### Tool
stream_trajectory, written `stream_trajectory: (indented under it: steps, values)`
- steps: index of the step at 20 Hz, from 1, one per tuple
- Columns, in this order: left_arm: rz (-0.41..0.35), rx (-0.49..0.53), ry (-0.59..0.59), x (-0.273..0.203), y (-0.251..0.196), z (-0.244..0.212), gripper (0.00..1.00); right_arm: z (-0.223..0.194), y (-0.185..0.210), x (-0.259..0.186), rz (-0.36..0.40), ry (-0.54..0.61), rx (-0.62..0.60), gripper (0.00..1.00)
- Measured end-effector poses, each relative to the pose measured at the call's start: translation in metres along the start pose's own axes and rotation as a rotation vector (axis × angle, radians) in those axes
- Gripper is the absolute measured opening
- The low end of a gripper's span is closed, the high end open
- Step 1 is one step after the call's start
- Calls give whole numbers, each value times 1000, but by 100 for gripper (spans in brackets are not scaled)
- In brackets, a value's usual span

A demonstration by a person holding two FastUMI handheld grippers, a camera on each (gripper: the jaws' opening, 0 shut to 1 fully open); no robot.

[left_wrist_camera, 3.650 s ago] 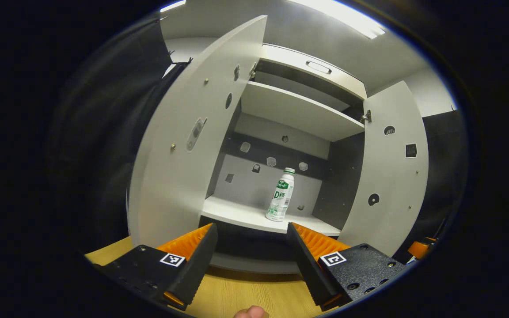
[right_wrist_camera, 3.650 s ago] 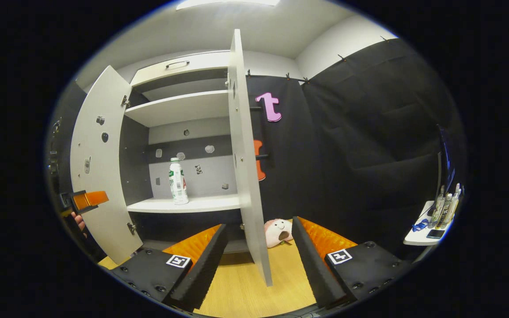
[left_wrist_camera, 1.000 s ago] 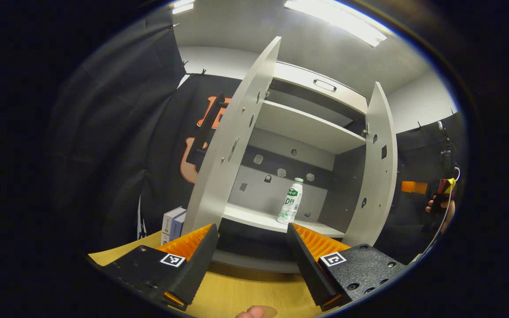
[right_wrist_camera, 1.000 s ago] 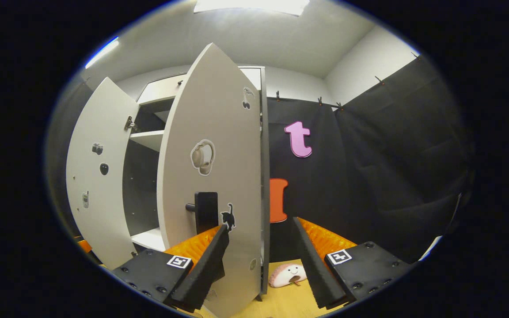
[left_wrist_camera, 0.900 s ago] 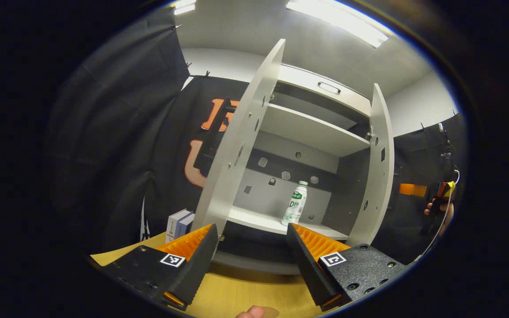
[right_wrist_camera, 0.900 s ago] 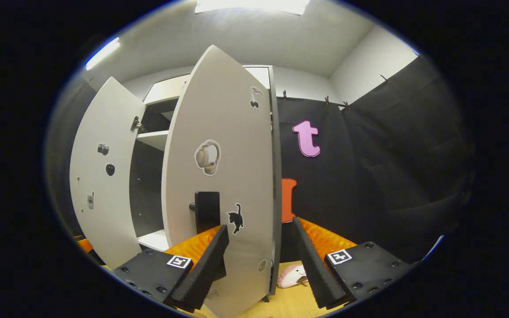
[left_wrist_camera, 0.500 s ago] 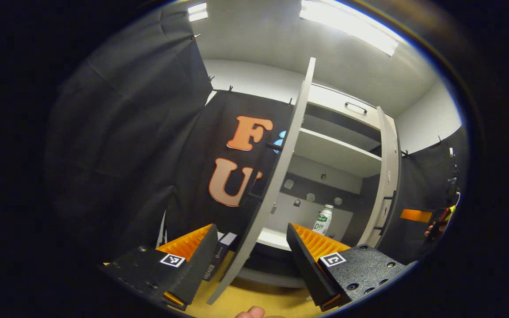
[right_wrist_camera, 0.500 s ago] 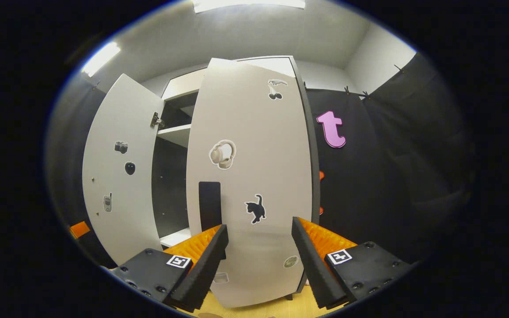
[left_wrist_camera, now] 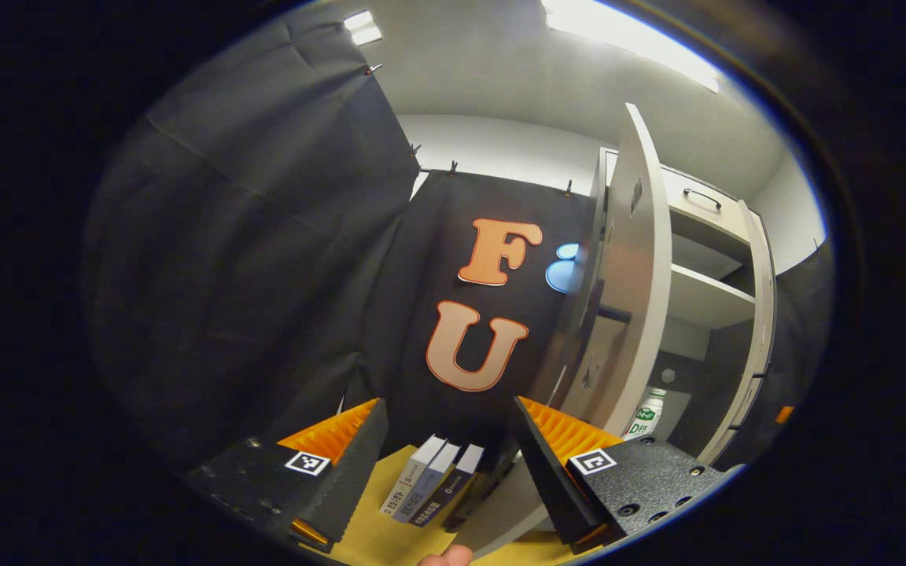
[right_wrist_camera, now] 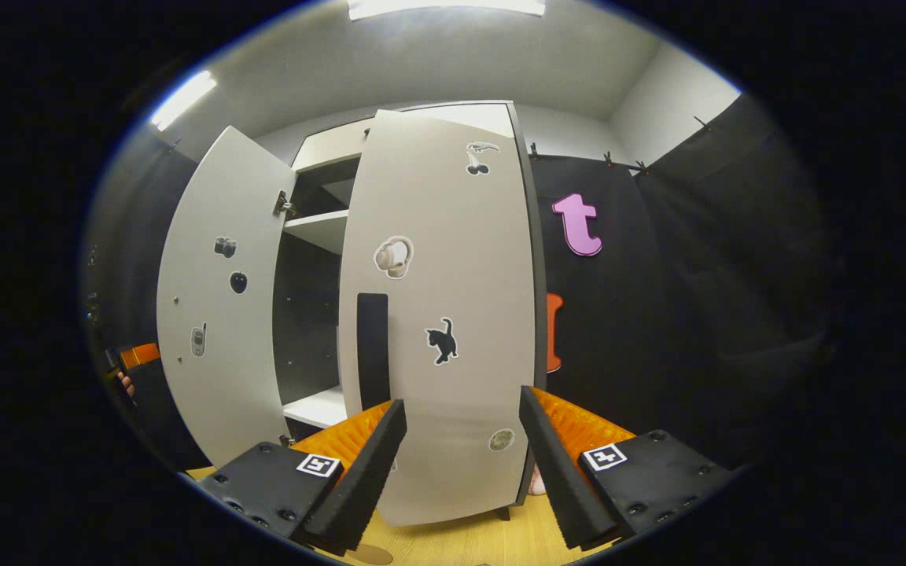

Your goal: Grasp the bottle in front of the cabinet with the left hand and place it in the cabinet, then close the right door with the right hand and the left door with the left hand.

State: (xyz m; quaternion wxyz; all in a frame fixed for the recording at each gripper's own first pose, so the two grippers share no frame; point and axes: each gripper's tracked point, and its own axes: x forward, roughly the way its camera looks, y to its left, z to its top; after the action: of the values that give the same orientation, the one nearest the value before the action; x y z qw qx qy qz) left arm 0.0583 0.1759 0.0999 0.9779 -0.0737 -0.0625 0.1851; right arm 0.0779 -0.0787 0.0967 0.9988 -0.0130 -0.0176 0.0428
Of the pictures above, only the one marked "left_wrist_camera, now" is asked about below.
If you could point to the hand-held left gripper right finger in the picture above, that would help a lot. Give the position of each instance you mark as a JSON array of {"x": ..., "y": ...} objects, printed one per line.
[{"x": 551, "y": 479}]

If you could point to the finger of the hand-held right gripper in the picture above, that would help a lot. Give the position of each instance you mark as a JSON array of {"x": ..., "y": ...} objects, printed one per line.
[{"x": 784, "y": 415}]

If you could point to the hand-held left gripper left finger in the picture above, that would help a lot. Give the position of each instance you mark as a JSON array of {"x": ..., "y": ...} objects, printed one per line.
[{"x": 347, "y": 487}]

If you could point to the plastic bottle green label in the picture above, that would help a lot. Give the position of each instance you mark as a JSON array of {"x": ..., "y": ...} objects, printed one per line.
[{"x": 646, "y": 417}]

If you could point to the white book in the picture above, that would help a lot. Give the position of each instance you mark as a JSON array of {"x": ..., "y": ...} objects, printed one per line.
[{"x": 414, "y": 475}]

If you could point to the grey book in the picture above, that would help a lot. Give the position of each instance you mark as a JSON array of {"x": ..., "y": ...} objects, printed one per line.
[{"x": 429, "y": 487}]

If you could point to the dark navy book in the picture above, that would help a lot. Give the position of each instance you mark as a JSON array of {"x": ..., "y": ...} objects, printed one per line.
[{"x": 449, "y": 491}]

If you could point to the white cabinet door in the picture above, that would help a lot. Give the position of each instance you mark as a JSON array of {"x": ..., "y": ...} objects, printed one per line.
[
  {"x": 642, "y": 299},
  {"x": 760, "y": 314}
]

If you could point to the white cabinet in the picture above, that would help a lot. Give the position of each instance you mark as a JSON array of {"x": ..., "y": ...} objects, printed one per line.
[{"x": 689, "y": 338}]

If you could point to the white cabinet shelf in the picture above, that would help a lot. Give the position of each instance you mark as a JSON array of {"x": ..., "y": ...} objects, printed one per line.
[
  {"x": 697, "y": 255},
  {"x": 705, "y": 297}
]

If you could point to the white cabinet drawer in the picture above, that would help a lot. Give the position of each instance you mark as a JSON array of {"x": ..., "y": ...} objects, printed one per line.
[{"x": 697, "y": 220}]

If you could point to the ceiling light panel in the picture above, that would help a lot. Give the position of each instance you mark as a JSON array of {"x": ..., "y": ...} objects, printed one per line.
[{"x": 626, "y": 35}]

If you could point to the ceiling light strip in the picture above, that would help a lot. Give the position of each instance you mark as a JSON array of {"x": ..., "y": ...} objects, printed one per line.
[{"x": 362, "y": 27}]

